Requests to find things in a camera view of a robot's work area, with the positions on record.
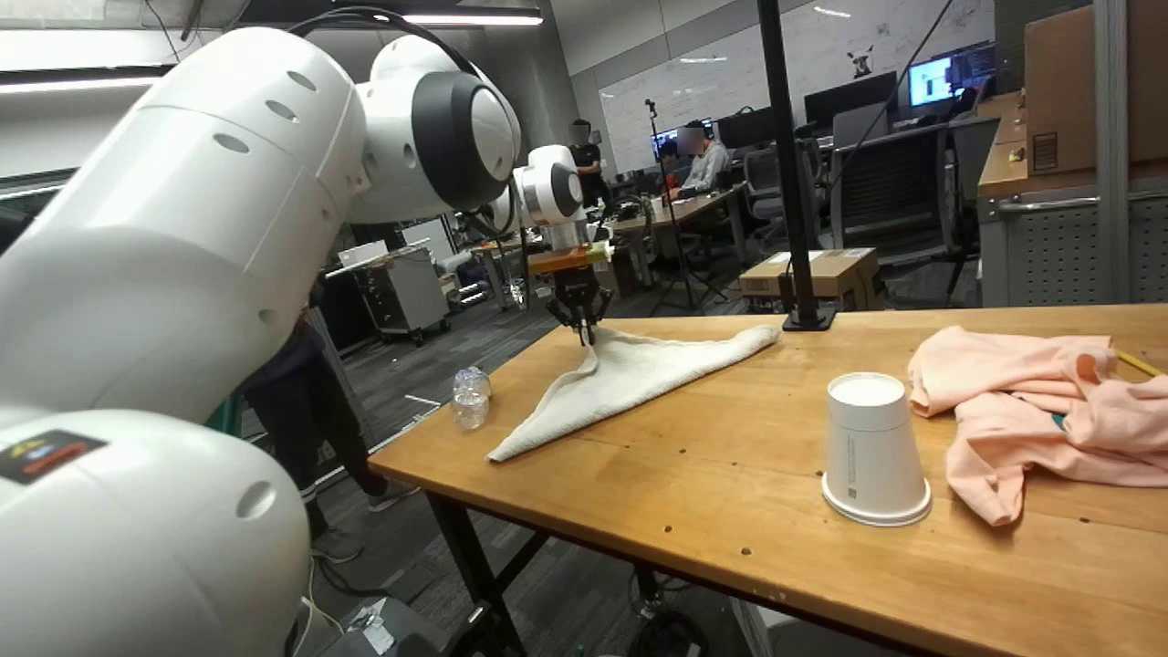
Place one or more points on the black vertical stand pole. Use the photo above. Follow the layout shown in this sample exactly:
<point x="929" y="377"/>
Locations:
<point x="788" y="156"/>

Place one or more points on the yellow pencil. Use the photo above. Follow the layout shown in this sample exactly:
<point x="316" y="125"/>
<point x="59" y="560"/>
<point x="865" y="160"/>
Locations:
<point x="1135" y="361"/>

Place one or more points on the grey metal post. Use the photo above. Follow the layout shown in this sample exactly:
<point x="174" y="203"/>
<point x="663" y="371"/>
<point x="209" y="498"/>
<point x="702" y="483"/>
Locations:
<point x="1112" y="146"/>

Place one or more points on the dark computer monitor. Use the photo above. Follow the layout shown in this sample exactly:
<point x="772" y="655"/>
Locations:
<point x="853" y="98"/>

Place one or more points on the pink cloth garment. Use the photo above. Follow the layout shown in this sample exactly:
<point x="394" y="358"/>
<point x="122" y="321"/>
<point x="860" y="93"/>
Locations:
<point x="1033" y="401"/>

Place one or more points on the low wooden box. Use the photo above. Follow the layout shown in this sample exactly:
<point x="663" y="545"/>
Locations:
<point x="825" y="268"/>

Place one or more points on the white paper cup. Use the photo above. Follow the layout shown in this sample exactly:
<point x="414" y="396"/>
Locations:
<point x="871" y="442"/>

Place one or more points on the white towel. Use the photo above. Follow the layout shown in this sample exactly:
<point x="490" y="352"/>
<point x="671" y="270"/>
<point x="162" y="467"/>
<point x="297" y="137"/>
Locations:
<point x="620" y="377"/>

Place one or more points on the grey mesh cabinet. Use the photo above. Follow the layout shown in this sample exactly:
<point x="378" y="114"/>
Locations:
<point x="1044" y="249"/>

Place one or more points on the clear plastic bottle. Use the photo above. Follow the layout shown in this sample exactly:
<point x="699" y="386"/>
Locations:
<point x="471" y="399"/>

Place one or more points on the large cardboard box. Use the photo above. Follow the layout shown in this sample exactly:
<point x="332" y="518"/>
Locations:
<point x="1064" y="86"/>

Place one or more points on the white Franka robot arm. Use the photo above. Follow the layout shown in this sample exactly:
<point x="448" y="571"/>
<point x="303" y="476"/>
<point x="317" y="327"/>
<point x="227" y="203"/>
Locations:
<point x="182" y="243"/>

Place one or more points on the lit computer monitor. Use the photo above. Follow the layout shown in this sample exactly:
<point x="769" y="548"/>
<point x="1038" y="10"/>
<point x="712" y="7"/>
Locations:
<point x="934" y="82"/>

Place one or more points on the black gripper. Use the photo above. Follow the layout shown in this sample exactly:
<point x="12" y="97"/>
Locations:
<point x="580" y="290"/>

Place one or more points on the black table leg frame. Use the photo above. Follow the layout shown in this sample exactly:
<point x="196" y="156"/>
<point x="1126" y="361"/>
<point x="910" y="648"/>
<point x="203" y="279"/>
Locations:
<point x="467" y="560"/>

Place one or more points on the seated person in grey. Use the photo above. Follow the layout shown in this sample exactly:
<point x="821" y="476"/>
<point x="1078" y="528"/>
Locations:
<point x="708" y="160"/>

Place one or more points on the standing person in black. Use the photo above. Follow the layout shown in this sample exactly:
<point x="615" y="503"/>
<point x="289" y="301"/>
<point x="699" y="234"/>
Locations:
<point x="586" y="152"/>

